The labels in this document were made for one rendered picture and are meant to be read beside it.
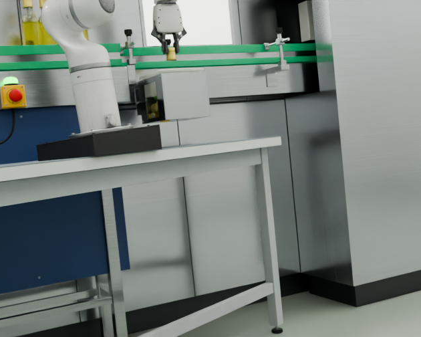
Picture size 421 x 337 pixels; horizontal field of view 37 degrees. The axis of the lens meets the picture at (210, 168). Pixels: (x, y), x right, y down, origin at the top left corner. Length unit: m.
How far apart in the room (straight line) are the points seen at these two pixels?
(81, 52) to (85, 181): 0.37
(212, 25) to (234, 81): 0.32
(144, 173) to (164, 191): 0.73
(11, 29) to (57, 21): 0.63
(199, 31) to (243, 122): 0.44
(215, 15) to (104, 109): 1.08
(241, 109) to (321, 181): 0.47
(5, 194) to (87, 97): 0.39
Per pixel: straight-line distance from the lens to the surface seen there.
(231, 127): 2.76
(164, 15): 2.25
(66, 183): 1.70
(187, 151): 1.97
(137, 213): 2.57
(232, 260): 2.78
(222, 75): 2.52
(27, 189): 1.63
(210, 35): 2.73
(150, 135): 1.83
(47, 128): 2.18
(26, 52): 2.19
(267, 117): 2.85
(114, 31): 2.56
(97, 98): 1.80
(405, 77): 2.87
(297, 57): 2.74
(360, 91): 2.69
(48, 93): 2.17
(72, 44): 1.85
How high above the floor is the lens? 0.77
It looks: 3 degrees down
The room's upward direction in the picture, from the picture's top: 6 degrees counter-clockwise
